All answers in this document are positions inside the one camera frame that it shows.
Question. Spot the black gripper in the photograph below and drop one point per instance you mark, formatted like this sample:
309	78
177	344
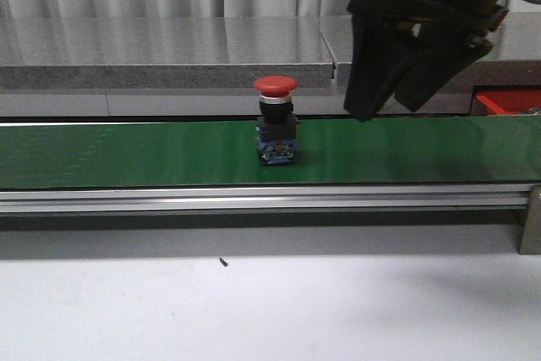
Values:
381	55

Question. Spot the red mushroom push button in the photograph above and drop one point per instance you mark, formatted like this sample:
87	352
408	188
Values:
277	125

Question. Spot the grey stone slab right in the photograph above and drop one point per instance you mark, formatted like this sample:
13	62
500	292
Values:
514	60

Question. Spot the grey stone slab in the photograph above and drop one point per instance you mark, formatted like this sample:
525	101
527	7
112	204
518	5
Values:
514	60
160	53

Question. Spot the red plastic tray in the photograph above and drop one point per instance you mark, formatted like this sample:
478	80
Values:
507	102

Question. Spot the green conveyor belt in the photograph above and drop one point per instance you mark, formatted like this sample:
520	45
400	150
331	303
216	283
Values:
384	150

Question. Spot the grey stone slab left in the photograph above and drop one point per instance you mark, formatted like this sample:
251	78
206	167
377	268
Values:
160	53

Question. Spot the aluminium conveyor frame rail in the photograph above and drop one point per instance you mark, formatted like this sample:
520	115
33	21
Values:
422	196

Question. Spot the steel conveyor support bracket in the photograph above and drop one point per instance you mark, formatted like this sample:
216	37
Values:
531	235

